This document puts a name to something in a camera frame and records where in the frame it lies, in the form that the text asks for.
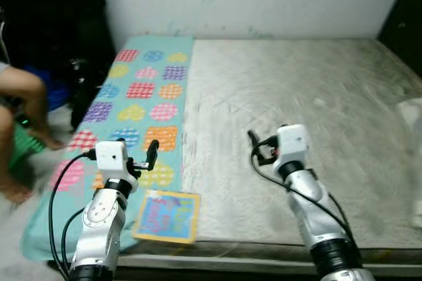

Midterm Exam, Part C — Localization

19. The teal blanket with colourful shapes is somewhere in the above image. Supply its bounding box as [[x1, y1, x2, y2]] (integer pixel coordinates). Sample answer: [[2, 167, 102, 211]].
[[20, 35, 195, 255]]

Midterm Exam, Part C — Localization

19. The black bag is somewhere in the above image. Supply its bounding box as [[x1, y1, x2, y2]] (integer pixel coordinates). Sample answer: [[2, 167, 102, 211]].
[[69, 57, 109, 130]]

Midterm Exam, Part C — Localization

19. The blue plastic container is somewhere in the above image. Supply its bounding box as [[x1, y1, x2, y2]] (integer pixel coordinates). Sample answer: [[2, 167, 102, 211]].
[[26, 67, 70, 111]]

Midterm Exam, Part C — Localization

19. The dark bed base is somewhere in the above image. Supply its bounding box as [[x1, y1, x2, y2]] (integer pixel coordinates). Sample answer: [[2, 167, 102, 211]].
[[46, 251, 422, 281]]

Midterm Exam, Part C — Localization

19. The green plastic stool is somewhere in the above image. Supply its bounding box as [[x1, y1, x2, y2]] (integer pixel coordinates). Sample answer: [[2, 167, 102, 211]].
[[10, 119, 48, 170]]

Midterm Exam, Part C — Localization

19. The white quilted mattress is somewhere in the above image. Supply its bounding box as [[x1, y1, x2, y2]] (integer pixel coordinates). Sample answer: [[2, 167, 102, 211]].
[[46, 37, 422, 268]]

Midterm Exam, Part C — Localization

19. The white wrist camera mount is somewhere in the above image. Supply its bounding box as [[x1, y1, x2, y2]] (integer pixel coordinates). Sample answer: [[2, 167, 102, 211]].
[[94, 140, 136, 183], [274, 124, 311, 166]]

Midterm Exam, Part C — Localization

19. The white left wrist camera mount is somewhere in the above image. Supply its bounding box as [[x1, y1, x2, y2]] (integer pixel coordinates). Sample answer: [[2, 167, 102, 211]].
[[94, 140, 136, 183]]

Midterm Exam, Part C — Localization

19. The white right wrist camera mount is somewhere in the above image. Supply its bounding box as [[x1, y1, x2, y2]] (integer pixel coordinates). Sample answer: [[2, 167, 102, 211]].
[[274, 124, 311, 166]]

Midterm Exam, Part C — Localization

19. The white pillow with tree print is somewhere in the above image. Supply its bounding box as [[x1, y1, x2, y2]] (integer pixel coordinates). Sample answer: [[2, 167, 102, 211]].
[[396, 100, 422, 229]]

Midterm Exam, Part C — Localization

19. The blue children's board book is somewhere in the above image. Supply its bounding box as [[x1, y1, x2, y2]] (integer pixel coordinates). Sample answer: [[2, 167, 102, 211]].
[[132, 190, 202, 244]]

